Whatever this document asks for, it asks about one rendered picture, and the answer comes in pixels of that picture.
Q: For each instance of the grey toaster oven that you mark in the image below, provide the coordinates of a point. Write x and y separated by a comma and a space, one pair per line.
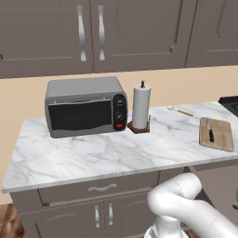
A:
83, 107

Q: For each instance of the wooden spoon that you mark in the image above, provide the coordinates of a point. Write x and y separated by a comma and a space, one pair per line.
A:
180, 110

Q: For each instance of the grey base cupboard door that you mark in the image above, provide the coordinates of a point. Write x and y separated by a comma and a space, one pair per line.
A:
130, 215
62, 221

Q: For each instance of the white paper towel roll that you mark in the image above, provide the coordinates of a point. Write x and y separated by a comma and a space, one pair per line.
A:
141, 106

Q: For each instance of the black hob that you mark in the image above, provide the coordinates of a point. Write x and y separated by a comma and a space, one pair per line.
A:
231, 103

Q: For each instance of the grey drawer front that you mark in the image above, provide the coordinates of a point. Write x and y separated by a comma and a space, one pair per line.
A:
99, 187

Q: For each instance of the grey wall cupboard door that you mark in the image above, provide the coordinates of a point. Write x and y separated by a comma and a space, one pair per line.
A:
139, 32
214, 31
43, 35

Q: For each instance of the brown paper towel holder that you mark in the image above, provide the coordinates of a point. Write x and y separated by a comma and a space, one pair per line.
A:
138, 128

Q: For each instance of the wooden cutting board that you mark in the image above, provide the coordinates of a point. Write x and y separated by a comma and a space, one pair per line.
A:
220, 136

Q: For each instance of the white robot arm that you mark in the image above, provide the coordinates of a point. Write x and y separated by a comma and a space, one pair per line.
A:
186, 207

